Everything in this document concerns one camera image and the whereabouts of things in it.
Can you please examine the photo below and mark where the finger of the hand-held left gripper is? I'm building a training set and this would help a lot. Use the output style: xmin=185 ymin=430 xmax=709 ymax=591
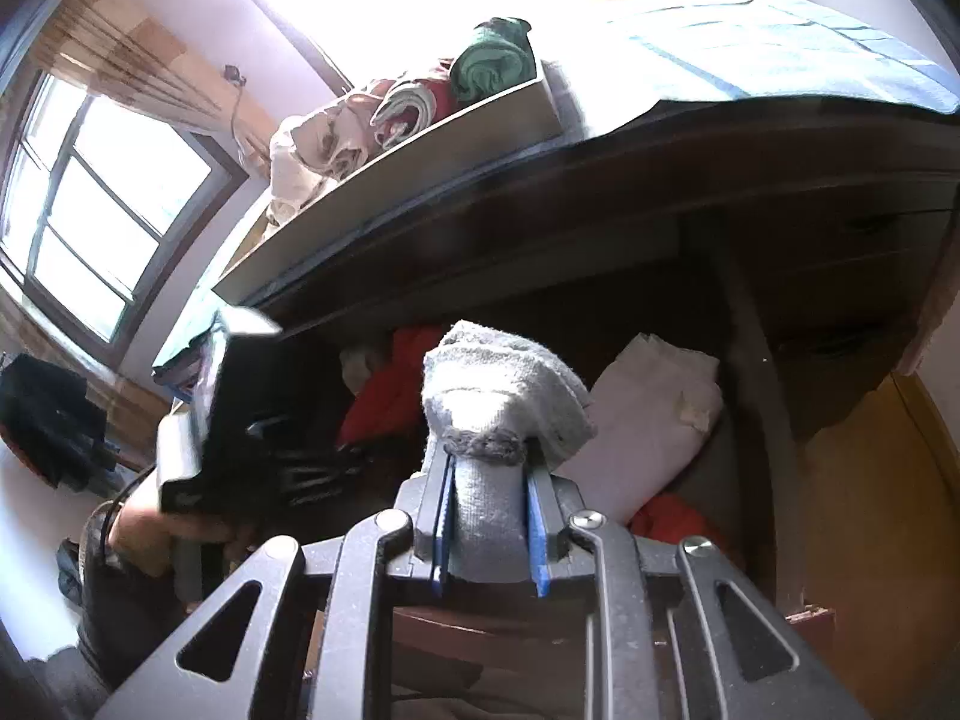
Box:
xmin=259 ymin=414 xmax=353 ymax=470
xmin=281 ymin=457 xmax=368 ymax=515

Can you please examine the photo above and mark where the green underwear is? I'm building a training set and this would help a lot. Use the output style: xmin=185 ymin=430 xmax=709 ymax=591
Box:
xmin=448 ymin=15 xmax=537 ymax=107

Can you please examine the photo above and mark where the beige underwear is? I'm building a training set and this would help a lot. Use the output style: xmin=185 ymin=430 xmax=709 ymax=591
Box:
xmin=262 ymin=82 xmax=406 ymax=230

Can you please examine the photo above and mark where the dark blue small bag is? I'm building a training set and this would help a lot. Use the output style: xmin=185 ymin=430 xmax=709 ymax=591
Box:
xmin=56 ymin=536 xmax=89 ymax=605

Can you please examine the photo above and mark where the brown wooden drawer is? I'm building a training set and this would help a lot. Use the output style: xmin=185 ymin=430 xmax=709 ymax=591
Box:
xmin=322 ymin=236 xmax=837 ymax=698

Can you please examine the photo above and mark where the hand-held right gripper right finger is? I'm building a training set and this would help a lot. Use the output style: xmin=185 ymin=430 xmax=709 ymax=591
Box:
xmin=525 ymin=454 xmax=871 ymax=720

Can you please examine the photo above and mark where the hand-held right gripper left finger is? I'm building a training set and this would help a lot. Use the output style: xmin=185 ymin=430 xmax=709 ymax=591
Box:
xmin=94 ymin=454 xmax=458 ymax=720

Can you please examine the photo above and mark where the white shallow tray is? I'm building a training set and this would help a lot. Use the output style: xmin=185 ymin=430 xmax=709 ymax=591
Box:
xmin=212 ymin=56 xmax=565 ymax=308

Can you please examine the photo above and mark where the beige curtain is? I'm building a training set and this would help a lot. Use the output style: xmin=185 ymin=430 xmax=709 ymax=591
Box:
xmin=56 ymin=0 xmax=226 ymax=128

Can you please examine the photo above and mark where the black bag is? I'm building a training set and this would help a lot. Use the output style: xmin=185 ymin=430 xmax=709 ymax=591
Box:
xmin=0 ymin=352 xmax=102 ymax=488

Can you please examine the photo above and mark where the light blue table cover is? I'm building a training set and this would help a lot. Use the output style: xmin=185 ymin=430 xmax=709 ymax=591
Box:
xmin=154 ymin=0 xmax=960 ymax=391

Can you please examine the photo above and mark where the bright red underwear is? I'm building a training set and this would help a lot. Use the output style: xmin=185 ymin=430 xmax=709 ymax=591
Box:
xmin=336 ymin=326 xmax=451 ymax=451

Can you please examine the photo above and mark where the light grey fleecy sock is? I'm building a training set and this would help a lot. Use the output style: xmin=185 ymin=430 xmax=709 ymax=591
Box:
xmin=420 ymin=319 xmax=599 ymax=592

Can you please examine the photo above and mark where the cream white underwear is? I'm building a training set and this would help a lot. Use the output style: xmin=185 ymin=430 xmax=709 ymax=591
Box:
xmin=551 ymin=331 xmax=725 ymax=526

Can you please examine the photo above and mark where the person's left hand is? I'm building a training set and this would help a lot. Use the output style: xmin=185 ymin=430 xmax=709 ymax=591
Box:
xmin=112 ymin=493 xmax=256 ymax=567

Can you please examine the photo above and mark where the red sock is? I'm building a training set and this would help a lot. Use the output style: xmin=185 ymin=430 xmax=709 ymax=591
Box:
xmin=630 ymin=493 xmax=728 ymax=563

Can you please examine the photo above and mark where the dark wooden desk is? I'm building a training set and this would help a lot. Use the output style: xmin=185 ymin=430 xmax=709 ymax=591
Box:
xmin=154 ymin=97 xmax=960 ymax=466

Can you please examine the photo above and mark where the grey underwear red trim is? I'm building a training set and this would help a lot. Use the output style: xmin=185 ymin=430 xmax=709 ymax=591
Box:
xmin=371 ymin=79 xmax=440 ymax=151

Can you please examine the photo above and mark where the person's left forearm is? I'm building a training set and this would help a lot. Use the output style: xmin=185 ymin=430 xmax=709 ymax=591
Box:
xmin=79 ymin=502 xmax=188 ymax=691

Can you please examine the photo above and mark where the dark framed window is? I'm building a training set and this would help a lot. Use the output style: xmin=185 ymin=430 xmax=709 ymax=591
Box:
xmin=0 ymin=67 xmax=248 ymax=350

